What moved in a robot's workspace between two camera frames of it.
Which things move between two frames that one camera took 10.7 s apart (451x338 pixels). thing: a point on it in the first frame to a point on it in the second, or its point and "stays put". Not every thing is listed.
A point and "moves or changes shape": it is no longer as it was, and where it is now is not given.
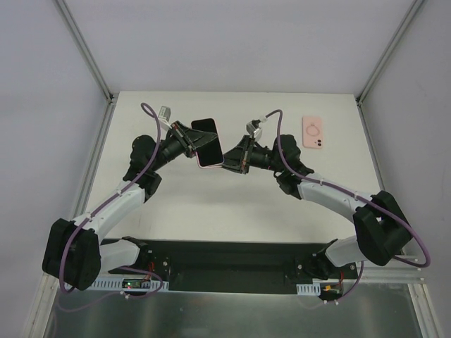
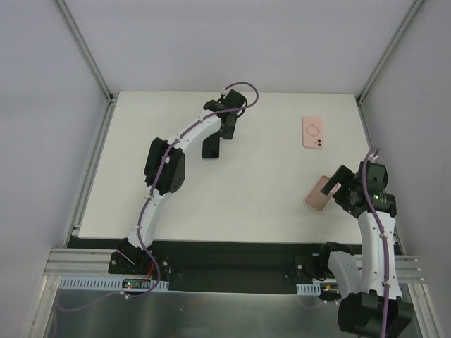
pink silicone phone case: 219,165 moves or changes shape
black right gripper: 249,153 to 344,191
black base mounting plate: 232,265 stays put
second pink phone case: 312,132 stays put
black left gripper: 185,139 to 227,130
